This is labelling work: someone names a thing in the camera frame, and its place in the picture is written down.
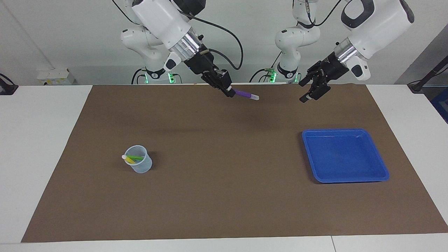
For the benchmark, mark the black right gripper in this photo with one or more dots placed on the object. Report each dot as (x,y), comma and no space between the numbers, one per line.
(203,64)

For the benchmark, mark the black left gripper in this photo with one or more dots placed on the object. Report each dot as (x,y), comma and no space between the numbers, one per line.
(334,68)

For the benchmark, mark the purple pen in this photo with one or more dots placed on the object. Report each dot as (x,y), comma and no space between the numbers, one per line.
(246,94)

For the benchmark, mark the green pen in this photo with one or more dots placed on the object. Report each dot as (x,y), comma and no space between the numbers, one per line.
(138,158)

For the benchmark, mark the yellow pen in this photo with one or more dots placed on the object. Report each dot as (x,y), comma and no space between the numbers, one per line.
(128,159)

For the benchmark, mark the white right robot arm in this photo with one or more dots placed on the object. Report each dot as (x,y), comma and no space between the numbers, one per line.
(164,24)

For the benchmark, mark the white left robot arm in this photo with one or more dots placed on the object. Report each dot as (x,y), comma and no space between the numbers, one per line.
(378,24)

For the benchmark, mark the blue plastic tray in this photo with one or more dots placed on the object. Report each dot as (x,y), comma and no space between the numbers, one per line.
(344,157)

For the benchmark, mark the black stand with pole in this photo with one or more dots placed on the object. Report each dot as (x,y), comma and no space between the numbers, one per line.
(420,84)

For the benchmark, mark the brown table mat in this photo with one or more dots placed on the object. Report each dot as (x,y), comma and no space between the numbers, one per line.
(227,196)

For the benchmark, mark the clear plastic cup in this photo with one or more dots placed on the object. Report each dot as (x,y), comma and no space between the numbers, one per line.
(143,166)

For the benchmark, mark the blue object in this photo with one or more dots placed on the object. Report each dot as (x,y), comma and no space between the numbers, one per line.
(441,105)

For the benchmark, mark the black stand foot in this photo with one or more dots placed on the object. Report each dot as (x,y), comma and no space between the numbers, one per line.
(7,87)

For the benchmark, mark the white wall socket box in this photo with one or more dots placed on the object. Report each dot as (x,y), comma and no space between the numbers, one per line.
(56,75)

